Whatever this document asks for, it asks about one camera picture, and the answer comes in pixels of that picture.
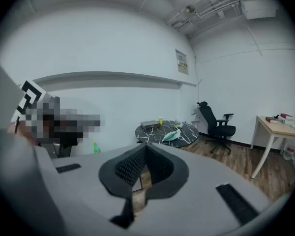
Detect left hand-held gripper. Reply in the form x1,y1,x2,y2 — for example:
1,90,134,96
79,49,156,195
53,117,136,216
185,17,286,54
8,79,49,133

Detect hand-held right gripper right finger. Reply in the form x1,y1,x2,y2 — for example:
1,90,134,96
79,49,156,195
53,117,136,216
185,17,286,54
137,142,271,236

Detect black office chair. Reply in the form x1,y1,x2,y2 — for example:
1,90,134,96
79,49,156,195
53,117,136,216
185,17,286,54
196,101,236,155

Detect grey flat box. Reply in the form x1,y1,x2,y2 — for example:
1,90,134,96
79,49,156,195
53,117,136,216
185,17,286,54
140,120,162,129

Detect white ceiling air conditioner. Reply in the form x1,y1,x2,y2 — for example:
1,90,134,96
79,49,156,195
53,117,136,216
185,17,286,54
236,0,280,19

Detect grey wall ledge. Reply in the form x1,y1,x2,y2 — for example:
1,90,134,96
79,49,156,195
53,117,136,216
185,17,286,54
31,71,198,92

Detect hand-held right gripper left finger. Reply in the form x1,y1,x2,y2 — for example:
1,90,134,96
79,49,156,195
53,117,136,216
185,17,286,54
51,143,148,236

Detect light wooden desk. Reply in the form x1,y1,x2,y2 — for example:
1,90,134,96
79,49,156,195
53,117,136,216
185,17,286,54
250,115,295,179

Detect clear water jug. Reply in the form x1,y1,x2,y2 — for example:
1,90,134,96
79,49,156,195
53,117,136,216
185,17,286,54
282,144,295,161

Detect stack of red white books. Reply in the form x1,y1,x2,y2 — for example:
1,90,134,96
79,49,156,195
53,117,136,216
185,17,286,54
277,113,295,125

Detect wall poster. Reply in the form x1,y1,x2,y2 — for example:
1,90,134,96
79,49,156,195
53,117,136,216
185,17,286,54
175,49,189,76

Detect person's left forearm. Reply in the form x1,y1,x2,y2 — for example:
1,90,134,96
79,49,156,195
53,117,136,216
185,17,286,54
6,120,39,146

